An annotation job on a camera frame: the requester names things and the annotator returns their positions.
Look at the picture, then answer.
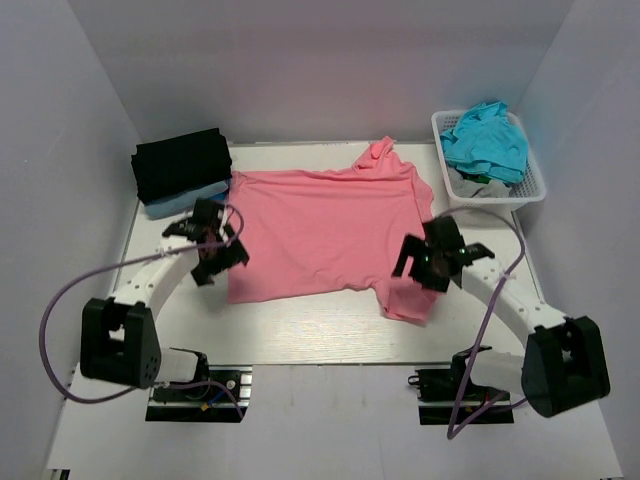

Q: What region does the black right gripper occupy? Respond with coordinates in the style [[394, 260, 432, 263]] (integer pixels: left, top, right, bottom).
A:
[[392, 234, 452, 294]]

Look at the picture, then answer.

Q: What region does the pink t-shirt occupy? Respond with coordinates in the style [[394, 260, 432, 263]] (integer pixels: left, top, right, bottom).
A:
[[228, 137, 438, 323]]

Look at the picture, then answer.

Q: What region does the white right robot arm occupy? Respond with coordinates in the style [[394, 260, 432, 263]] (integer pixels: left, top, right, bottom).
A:
[[392, 215, 611, 422]]

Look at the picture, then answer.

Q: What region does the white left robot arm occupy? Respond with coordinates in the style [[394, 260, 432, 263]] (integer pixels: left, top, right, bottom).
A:
[[80, 199, 249, 399]]

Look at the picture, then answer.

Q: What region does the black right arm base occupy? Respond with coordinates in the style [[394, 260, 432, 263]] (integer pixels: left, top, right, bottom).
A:
[[407, 349, 514, 426]]

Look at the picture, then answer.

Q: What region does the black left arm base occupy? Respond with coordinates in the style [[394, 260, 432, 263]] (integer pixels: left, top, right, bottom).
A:
[[145, 353, 253, 424]]

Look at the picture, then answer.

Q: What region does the folded light blue t-shirt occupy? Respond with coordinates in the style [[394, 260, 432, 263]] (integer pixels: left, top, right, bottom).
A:
[[144, 179, 231, 220]]

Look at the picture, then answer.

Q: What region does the grey crumpled t-shirt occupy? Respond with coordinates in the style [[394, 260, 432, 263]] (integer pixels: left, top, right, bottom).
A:
[[447, 167, 511, 198]]

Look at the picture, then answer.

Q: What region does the folded black t-shirt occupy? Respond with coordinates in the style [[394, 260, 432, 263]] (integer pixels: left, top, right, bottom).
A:
[[131, 128, 232, 204]]

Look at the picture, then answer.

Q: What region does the turquoise crumpled t-shirt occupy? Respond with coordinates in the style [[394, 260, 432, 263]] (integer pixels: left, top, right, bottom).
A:
[[439, 101, 529, 185]]

